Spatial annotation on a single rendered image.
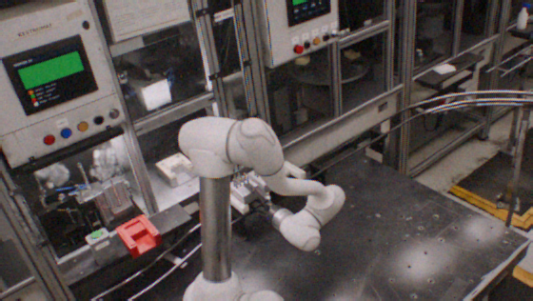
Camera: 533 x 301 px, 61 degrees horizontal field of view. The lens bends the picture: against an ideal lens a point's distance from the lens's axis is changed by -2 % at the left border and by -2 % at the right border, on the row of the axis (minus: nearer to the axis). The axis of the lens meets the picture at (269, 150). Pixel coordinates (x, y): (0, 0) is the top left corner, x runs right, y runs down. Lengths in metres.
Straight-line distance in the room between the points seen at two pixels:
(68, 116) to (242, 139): 0.69
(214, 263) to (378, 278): 0.71
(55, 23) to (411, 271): 1.59
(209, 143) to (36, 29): 0.66
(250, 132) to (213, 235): 0.40
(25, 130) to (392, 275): 1.46
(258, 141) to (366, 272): 0.89
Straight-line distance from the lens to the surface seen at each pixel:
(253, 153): 1.31
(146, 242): 1.91
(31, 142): 1.73
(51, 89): 1.66
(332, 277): 1.95
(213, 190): 1.44
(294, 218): 1.80
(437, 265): 2.03
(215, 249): 1.53
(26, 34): 1.63
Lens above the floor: 2.15
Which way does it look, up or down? 33 degrees down
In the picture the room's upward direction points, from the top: 8 degrees counter-clockwise
